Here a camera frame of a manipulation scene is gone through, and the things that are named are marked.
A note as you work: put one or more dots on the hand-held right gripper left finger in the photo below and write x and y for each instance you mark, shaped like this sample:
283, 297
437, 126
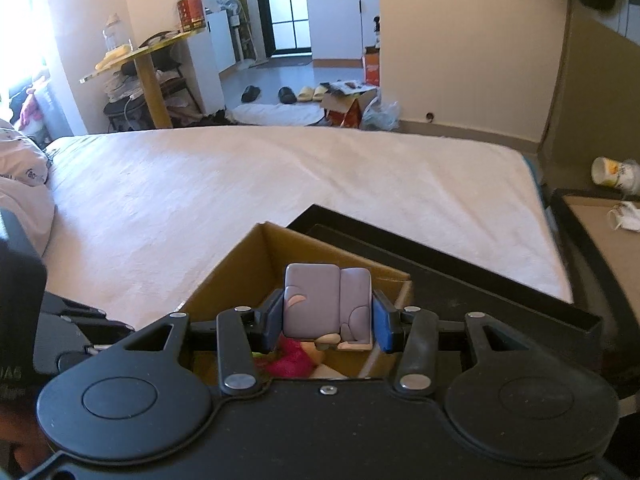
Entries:
272, 320

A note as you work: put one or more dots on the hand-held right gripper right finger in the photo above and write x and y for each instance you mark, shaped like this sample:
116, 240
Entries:
382, 322

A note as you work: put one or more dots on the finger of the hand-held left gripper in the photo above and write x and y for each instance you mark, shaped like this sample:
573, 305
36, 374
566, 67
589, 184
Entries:
90, 325

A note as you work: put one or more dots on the pink dinosaur toy figure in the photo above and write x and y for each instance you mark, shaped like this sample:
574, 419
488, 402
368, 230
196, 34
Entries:
292, 362

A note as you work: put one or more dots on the grey block toy figure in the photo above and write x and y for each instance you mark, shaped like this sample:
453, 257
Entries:
320, 300

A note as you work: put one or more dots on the brown cardboard box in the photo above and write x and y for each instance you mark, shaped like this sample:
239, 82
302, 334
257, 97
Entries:
235, 280

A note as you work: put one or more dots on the pale printed duvet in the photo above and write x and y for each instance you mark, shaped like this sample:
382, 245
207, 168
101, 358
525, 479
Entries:
22, 195

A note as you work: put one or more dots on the black tray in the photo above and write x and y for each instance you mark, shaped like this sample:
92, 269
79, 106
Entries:
475, 285

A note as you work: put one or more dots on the white mattress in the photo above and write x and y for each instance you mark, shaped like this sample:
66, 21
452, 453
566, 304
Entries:
250, 180

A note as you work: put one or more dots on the pink cloth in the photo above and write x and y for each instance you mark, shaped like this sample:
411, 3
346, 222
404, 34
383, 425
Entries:
31, 110

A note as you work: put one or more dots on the black chair with clutter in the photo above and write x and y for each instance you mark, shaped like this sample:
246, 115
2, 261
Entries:
125, 110

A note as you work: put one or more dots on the clear plastic bag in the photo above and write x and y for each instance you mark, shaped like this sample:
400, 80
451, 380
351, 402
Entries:
380, 117

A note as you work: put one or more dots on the white floor rug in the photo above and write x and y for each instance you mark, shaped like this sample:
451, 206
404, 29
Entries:
280, 115

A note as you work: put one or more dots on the open cardboard box with papers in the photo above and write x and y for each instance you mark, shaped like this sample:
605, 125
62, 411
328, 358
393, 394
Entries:
345, 105

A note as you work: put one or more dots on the black slipper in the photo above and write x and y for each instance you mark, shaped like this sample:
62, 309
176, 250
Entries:
287, 95
251, 94

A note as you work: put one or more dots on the yellow slipper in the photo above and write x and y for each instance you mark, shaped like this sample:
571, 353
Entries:
305, 94
320, 93

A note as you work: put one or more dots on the black side table brown top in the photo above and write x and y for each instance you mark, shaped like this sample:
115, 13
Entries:
600, 230

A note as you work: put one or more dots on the yellow round table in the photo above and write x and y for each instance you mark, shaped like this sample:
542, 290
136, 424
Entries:
150, 85

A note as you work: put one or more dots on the orange box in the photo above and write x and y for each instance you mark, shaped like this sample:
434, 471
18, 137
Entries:
371, 67

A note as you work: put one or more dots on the white face mask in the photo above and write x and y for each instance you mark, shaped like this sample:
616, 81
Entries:
625, 217

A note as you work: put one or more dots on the stack of paper cups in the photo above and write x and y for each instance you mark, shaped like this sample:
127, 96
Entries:
615, 174

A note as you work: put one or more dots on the white small cabinet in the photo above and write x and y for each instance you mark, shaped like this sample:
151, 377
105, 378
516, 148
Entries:
222, 42

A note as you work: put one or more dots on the dark spray bottle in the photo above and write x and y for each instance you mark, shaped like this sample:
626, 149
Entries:
378, 32

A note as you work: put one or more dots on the brown cardboard panel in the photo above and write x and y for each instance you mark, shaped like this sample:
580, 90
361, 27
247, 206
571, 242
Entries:
590, 110

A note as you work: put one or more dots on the white standing fan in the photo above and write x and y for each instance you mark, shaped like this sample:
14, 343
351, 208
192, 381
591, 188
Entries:
237, 25

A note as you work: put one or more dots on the white kitchen cabinet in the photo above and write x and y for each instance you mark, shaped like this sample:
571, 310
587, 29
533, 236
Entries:
335, 25

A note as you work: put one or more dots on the black framed glass door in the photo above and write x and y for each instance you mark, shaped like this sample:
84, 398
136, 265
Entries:
287, 10

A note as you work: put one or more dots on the red canister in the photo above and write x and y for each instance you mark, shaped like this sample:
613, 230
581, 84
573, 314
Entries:
191, 12

